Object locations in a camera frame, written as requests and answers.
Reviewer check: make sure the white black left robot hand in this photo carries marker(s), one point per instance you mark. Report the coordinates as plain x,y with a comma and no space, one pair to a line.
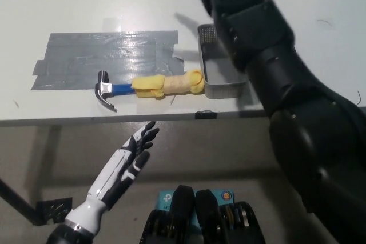
120,167

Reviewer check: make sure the blue hammer with yellow cloth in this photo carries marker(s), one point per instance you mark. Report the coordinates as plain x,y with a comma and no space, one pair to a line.
123,88

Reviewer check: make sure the black teal robot body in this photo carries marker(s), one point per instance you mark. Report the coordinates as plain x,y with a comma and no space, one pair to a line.
186,205

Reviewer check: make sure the gray plastic basket container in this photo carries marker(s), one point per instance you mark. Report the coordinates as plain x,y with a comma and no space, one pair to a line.
211,64

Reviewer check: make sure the black floor tape patch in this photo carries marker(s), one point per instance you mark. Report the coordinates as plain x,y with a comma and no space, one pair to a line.
53,211

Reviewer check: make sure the black table leg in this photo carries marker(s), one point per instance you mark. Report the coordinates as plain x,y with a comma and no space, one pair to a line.
17,198

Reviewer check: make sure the gray duct tape patch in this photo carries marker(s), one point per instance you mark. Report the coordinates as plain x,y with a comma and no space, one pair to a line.
85,55

